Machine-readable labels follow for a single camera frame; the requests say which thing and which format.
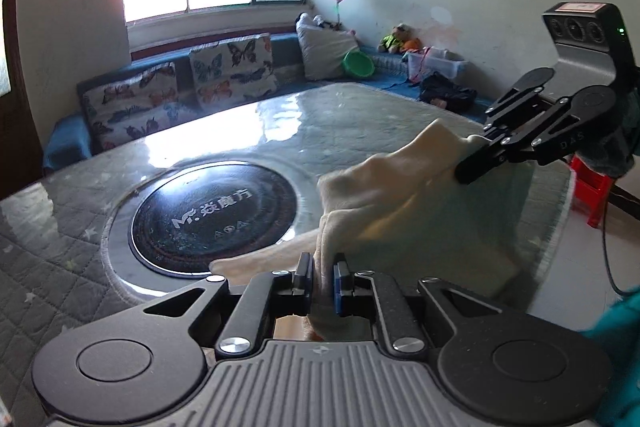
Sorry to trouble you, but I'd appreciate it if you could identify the right butterfly cushion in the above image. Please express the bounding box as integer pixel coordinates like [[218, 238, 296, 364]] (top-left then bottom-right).
[[189, 34, 279, 113]]

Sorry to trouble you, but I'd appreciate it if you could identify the left butterfly cushion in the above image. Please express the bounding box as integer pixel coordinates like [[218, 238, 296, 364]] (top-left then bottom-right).
[[81, 62, 186, 150]]

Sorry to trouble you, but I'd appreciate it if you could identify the orange stuffed toy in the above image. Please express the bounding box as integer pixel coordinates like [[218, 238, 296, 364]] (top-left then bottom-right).
[[401, 38, 423, 53]]

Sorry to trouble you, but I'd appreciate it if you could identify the cream white garment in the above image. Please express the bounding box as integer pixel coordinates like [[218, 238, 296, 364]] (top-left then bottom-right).
[[210, 120, 533, 341]]

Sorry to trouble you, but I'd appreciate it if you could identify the stuffed toy in yellow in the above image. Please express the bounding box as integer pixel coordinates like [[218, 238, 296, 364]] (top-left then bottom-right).
[[378, 24, 410, 54]]

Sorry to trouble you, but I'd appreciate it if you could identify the clear plastic storage box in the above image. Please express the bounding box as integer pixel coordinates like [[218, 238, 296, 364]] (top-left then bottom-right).
[[404, 48, 469, 83]]

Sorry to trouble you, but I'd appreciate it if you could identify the dark clothes pile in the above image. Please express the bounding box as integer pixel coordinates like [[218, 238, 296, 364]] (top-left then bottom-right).
[[418, 72, 477, 114]]

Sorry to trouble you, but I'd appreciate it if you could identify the green plastic basin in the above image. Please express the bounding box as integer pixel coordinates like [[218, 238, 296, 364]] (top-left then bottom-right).
[[342, 50, 375, 80]]

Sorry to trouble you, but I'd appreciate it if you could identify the butterfly cushion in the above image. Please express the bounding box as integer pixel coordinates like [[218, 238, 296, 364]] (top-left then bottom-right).
[[81, 62, 186, 150], [189, 34, 279, 113]]

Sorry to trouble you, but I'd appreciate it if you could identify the red plastic stool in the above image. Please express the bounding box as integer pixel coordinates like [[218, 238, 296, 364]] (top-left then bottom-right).
[[570, 155, 615, 229]]

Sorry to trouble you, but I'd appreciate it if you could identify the teal sleeve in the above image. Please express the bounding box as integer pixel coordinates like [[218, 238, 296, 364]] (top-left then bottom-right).
[[578, 89, 639, 426]]

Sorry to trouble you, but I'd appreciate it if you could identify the blue sofa bench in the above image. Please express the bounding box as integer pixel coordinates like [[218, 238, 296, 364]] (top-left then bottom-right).
[[41, 28, 497, 172]]

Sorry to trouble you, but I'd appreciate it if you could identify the dark wooden door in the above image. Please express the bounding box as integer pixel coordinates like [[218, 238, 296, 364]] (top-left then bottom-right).
[[1, 0, 42, 198]]

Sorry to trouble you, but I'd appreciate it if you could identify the round black induction cooktop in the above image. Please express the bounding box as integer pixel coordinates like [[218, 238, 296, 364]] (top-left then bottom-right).
[[101, 155, 322, 300]]

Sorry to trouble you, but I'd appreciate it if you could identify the black cable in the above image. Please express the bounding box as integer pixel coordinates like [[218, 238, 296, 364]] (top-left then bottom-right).
[[602, 185, 640, 298]]

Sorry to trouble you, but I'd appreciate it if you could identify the grey white pillow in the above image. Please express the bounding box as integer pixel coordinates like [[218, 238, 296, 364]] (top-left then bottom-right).
[[296, 13, 359, 81]]

